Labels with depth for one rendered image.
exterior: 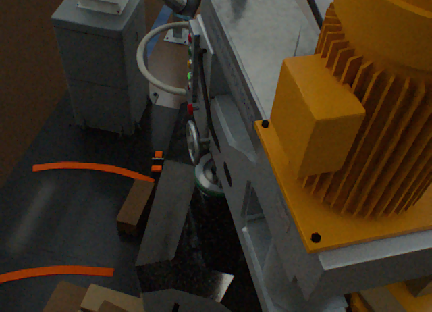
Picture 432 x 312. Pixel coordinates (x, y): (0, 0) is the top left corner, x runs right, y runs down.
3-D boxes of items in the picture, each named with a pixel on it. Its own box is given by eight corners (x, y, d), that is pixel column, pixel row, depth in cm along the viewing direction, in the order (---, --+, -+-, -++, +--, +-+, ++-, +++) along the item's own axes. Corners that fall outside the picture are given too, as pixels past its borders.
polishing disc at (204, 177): (190, 157, 194) (190, 155, 193) (237, 149, 198) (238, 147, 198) (202, 198, 181) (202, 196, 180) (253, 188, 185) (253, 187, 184)
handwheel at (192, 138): (222, 170, 155) (225, 140, 143) (193, 175, 152) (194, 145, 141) (211, 137, 164) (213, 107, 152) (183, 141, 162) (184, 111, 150)
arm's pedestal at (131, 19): (65, 128, 311) (36, 19, 246) (94, 81, 343) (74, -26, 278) (137, 144, 306) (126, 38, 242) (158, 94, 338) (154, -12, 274)
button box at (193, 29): (199, 102, 160) (202, 34, 138) (192, 103, 159) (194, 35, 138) (194, 87, 165) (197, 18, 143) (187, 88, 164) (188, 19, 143)
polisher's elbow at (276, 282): (309, 234, 127) (327, 194, 112) (352, 298, 116) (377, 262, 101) (248, 259, 121) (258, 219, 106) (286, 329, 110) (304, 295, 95)
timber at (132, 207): (137, 189, 281) (136, 177, 271) (156, 194, 279) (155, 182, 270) (117, 231, 261) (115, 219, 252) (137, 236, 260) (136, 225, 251)
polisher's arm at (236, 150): (333, 334, 128) (397, 249, 91) (254, 354, 123) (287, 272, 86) (252, 138, 174) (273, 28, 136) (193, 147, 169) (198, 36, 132)
